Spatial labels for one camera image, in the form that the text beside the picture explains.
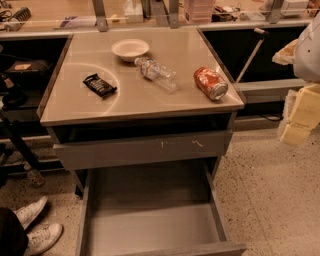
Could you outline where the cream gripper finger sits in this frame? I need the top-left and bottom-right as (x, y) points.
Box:
(279, 83), (320, 145)

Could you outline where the black rxbar chocolate wrapper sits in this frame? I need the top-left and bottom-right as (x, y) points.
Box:
(83, 74), (117, 98)

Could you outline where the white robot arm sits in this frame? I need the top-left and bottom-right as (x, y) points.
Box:
(272, 14), (320, 145)

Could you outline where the closed grey top drawer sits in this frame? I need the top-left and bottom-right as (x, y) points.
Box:
(53, 130), (232, 170)

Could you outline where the open grey middle drawer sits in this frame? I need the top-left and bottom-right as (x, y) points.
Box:
(76, 159), (246, 256)

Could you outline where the grey drawer cabinet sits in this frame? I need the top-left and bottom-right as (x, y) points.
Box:
(38, 28), (244, 188)

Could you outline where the orange soda can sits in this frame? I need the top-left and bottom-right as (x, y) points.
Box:
(193, 67), (228, 101)

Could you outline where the clear plastic water bottle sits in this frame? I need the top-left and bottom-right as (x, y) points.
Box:
(134, 57), (177, 92)

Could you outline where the pink plastic basket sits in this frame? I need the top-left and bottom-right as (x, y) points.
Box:
(184, 0), (215, 24)

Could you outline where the white paper bowl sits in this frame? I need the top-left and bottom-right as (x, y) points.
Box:
(111, 39), (150, 62)

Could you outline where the white box on counter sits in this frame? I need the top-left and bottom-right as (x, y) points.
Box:
(123, 0), (143, 23)

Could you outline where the black tripod stand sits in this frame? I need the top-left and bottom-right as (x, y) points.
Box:
(0, 113), (45, 187)

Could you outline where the black bag with label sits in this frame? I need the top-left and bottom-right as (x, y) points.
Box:
(5, 60), (50, 79)

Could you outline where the white sneaker upper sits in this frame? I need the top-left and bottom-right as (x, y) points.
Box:
(14, 196), (48, 230)

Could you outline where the white sneaker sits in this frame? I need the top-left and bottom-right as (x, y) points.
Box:
(23, 223), (63, 256)
(14, 196), (48, 230)

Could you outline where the white sneaker lower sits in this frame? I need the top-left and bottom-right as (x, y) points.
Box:
(23, 223), (63, 256)

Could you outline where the dark trouser leg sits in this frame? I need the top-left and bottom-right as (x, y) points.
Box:
(0, 207), (28, 256)

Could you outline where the black cable on floor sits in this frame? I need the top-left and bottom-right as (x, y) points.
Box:
(259, 113), (284, 122)

